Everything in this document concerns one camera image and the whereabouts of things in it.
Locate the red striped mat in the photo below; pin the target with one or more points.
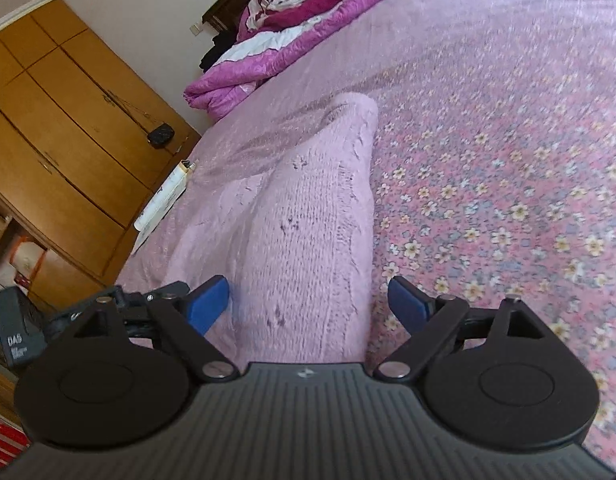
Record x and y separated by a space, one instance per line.
5 432

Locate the white and orange plastic bag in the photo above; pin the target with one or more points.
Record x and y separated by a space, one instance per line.
28 262

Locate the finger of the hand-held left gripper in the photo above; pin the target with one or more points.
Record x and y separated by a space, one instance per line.
135 299

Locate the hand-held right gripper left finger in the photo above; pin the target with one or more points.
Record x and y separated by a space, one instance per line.
210 302

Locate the wooden wardrobe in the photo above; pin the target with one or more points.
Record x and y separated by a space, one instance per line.
63 135

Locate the small black purse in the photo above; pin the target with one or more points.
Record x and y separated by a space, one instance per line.
160 135

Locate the pink floral bed sheet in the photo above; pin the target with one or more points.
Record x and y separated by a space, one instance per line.
487 160

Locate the magenta and white quilt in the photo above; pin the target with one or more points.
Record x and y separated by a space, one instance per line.
268 55

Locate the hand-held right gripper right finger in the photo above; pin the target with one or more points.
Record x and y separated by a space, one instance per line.
405 305

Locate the pink knit cardigan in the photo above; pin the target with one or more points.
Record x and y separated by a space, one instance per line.
308 235

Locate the white wall socket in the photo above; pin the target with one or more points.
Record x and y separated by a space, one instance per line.
194 28

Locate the white booklet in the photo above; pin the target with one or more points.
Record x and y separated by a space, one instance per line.
160 205

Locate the dark clothes pile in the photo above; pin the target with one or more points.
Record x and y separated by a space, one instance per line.
219 50

